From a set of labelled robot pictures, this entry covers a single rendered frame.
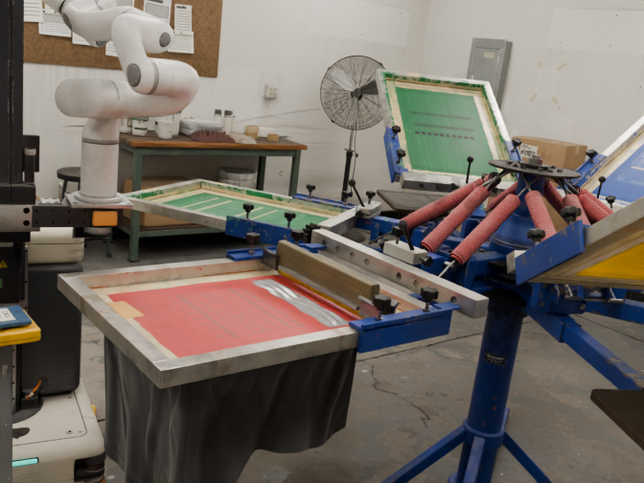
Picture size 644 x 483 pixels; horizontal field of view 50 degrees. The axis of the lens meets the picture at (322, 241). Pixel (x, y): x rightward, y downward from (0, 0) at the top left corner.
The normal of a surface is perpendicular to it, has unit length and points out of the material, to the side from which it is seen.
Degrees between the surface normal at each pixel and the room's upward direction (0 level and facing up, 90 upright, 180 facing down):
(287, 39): 90
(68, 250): 90
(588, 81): 90
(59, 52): 90
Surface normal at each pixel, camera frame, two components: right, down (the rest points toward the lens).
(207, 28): 0.61, 0.27
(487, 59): -0.79, 0.07
